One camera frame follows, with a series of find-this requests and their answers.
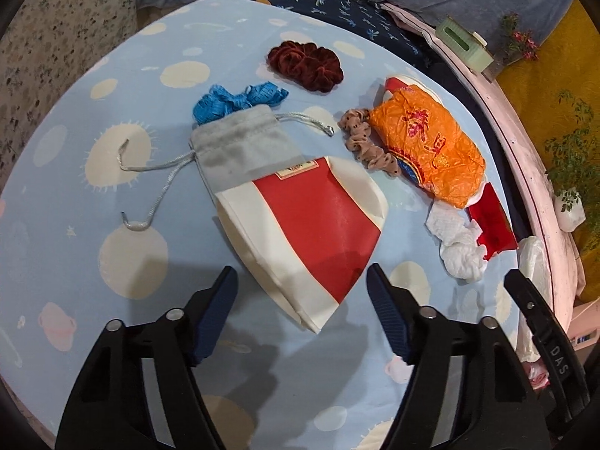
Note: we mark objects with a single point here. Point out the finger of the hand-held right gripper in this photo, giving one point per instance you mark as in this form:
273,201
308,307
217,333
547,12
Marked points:
527,302

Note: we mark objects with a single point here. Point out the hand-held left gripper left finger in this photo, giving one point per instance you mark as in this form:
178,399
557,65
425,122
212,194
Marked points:
218,318

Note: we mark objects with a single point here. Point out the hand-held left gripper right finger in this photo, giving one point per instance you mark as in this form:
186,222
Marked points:
386,318

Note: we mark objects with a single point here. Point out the red and white paper cup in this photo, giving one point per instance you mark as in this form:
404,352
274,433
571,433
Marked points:
309,225

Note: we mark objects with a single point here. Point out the orange plastic wrapper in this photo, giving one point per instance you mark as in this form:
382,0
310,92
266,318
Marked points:
422,145

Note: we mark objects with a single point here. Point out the dark red velvet scrunchie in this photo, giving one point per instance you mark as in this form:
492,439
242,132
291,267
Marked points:
304,63

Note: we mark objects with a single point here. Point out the crumpled white tissue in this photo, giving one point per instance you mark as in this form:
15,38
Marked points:
457,253

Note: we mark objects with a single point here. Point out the green plant in white pot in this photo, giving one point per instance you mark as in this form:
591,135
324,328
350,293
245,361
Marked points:
569,213

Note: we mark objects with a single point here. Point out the pink quilt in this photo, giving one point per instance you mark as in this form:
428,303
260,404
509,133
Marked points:
529,159

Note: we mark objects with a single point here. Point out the light blue dotted sheet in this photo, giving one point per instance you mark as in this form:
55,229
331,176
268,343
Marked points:
93,243

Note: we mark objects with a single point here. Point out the beige dotted scrunchie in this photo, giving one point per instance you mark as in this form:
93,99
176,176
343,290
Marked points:
361,143

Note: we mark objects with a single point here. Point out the blue crinkled ribbon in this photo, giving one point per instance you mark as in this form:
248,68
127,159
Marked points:
213,103

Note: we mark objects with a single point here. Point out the mustard yellow cloth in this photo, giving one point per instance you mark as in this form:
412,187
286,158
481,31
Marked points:
562,56

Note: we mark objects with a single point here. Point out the glass vase with pink flowers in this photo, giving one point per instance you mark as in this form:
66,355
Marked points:
520,40

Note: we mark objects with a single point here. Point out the green tissue box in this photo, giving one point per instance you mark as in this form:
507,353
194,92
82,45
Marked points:
461,47

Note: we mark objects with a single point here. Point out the dark blue dragonfly cloth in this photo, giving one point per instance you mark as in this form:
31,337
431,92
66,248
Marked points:
356,14

